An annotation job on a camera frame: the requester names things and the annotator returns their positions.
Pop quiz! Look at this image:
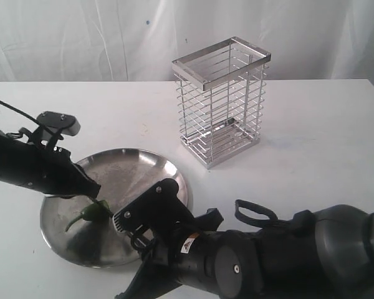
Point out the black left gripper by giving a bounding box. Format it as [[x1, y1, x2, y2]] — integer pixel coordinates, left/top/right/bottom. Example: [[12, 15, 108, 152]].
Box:
[[6, 136, 101, 199]]

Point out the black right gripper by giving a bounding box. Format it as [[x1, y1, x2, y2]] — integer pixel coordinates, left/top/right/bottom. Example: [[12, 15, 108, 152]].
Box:
[[115, 208, 223, 299]]

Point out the green chili pepper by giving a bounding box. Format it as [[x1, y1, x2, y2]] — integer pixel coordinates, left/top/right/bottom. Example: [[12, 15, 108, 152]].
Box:
[[65, 203, 108, 232]]

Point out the black handled knife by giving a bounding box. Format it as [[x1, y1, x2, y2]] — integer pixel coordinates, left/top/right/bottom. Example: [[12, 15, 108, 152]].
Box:
[[94, 200, 114, 218]]

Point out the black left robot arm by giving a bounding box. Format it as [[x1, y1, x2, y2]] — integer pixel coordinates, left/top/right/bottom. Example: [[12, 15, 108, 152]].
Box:
[[0, 130, 101, 199]]

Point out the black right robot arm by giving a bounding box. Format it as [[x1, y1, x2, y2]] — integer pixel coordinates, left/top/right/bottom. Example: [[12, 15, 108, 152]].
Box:
[[114, 200, 374, 298]]

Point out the round steel plate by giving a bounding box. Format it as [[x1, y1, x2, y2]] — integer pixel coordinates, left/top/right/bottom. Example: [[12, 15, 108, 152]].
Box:
[[40, 148, 189, 268]]

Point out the white backdrop curtain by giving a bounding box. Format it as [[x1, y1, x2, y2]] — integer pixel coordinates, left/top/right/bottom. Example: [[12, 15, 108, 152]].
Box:
[[0, 1, 374, 81]]

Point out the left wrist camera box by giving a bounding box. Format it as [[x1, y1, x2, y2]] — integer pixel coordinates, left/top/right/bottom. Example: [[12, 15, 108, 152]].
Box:
[[37, 111, 80, 136]]

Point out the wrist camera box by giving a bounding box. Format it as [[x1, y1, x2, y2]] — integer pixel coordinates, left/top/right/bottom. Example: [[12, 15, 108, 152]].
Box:
[[112, 178, 194, 239], [37, 111, 80, 136]]

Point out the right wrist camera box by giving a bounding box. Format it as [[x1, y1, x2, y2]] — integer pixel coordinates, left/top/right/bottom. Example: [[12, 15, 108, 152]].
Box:
[[112, 178, 194, 239]]

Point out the black cable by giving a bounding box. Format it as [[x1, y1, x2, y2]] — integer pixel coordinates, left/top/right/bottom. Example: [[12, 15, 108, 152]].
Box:
[[0, 94, 44, 125]]

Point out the chrome wire utensil holder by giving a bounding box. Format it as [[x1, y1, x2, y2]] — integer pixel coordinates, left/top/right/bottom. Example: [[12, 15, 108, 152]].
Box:
[[172, 36, 271, 169]]

